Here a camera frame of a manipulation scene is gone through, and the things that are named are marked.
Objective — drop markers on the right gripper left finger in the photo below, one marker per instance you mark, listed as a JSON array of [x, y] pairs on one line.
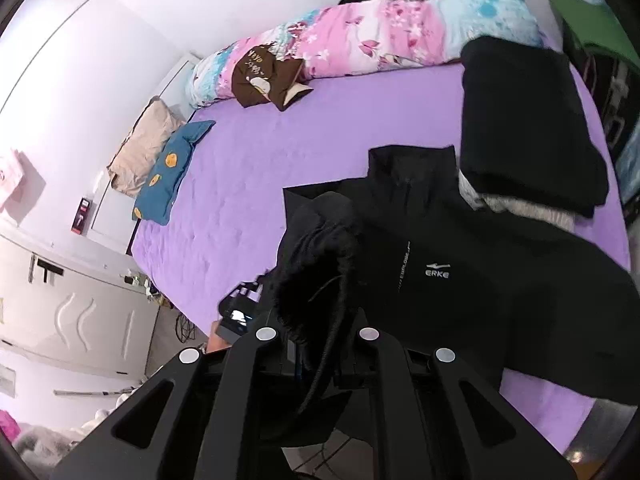
[[201, 416]]

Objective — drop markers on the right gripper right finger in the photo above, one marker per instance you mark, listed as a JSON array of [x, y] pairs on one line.
[[436, 418]]

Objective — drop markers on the black ERKE jacket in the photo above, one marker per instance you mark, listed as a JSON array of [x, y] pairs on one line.
[[504, 292]]

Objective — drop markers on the person left hand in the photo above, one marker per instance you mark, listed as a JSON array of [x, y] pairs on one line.
[[215, 342]]

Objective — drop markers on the purple bed sheet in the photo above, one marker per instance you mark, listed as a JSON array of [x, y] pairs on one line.
[[229, 216]]

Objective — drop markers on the blue pillow with orange prints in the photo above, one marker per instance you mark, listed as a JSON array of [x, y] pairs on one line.
[[160, 189]]

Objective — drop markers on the white cabinet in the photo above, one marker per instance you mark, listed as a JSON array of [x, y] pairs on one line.
[[70, 319]]

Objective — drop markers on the beige pillow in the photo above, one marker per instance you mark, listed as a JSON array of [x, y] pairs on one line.
[[137, 155]]

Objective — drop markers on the small red black box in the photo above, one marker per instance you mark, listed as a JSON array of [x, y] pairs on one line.
[[81, 216]]

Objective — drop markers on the grey fuzzy folded garment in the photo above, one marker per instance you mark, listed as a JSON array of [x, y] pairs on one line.
[[522, 208]]

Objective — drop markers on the brown printed garment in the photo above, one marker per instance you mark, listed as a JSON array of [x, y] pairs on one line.
[[260, 78]]

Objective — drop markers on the black folded garment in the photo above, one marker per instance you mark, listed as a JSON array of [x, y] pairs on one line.
[[524, 131]]

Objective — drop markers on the pink floral quilt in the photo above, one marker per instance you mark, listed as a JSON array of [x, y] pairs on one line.
[[372, 36]]

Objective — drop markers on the black patterned stand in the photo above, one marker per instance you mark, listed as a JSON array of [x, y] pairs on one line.
[[614, 89]]

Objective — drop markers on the green cloth on stand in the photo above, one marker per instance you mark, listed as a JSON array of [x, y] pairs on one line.
[[592, 29]]

